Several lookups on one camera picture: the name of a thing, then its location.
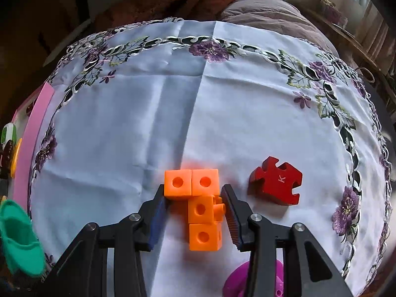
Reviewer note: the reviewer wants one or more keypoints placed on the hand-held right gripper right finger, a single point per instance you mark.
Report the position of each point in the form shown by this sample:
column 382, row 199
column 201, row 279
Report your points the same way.
column 232, row 219

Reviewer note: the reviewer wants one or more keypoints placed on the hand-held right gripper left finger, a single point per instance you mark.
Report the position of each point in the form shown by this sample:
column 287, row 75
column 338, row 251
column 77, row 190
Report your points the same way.
column 157, row 219

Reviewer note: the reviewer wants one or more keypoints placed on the orange linking cube blocks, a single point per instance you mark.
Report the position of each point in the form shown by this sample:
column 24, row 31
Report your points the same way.
column 201, row 210

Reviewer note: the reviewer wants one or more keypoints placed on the green toy shoe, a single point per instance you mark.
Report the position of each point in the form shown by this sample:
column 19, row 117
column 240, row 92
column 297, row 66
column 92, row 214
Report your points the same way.
column 18, row 238

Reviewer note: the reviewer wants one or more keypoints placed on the pink cardboard box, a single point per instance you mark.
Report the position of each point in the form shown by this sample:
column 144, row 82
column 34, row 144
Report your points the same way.
column 34, row 136

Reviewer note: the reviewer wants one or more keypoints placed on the white and green plastic device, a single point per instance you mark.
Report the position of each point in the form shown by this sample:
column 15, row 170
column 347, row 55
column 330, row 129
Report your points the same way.
column 7, row 133

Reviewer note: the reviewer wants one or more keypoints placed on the red puzzle piece block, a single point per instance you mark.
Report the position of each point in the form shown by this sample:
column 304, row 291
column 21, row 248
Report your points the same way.
column 277, row 181

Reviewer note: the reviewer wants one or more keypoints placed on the magenta plastic toy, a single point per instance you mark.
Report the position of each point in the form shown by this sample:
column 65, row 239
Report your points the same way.
column 238, row 281

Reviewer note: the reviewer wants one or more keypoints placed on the embroidered floral tablecloth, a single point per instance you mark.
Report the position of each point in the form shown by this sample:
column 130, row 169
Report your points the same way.
column 191, row 108

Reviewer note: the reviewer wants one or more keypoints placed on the pale purple duvet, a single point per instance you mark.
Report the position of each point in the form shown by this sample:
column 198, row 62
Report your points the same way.
column 272, row 15

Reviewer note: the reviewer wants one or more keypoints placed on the brown quilted jacket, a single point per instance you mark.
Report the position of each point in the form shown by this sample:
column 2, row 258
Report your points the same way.
column 173, row 3

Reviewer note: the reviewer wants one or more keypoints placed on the wooden side shelf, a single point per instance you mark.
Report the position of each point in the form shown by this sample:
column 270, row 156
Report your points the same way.
column 355, row 40

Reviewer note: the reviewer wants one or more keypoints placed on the purple packet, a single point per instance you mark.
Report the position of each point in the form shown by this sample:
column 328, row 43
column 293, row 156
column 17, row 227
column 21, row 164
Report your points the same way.
column 332, row 10

